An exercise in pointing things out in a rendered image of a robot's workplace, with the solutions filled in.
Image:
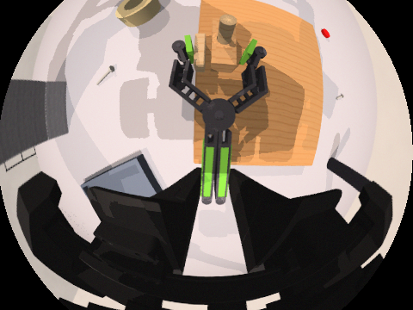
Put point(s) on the beige ring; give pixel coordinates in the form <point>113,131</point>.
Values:
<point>134,13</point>

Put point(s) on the black cylinder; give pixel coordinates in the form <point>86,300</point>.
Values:
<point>352,177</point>

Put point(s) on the light wooden board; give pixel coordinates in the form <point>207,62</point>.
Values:
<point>282,128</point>

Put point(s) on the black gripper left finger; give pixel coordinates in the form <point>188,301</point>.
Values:
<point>169,218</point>

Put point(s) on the wooden dowel pin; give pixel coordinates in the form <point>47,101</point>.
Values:
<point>227,24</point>

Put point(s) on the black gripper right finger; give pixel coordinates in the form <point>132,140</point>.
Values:
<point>265,218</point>

